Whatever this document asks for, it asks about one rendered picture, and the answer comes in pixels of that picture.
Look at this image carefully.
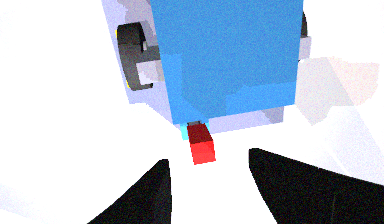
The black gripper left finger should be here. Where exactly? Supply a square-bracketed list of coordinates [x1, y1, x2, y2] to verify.
[87, 159, 172, 224]

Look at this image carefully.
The red-headed pin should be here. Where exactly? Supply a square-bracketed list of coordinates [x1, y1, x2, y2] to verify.
[187, 121, 216, 165]

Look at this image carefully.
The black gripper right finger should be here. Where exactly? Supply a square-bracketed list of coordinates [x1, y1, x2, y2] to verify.
[248, 148, 384, 224]

